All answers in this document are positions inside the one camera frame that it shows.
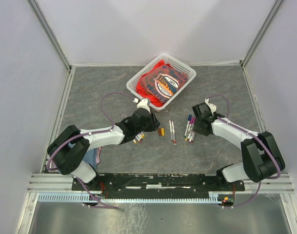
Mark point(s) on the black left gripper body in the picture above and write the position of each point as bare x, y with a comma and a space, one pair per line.
147, 127

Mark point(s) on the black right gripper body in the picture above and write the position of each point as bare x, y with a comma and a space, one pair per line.
198, 128

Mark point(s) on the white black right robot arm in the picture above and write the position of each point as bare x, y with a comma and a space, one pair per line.
261, 157

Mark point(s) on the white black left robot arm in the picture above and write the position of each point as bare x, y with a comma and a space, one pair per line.
117, 134

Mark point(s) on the pens pile under left arm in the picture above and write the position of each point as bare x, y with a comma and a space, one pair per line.
139, 138

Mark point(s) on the red printed cloth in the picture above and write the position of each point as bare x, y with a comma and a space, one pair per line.
161, 83

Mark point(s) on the blue pink cloth pile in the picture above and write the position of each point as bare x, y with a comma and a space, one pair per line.
94, 156

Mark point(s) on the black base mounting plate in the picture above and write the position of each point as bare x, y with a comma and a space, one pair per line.
201, 182

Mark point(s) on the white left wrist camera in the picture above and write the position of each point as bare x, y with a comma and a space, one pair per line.
142, 103

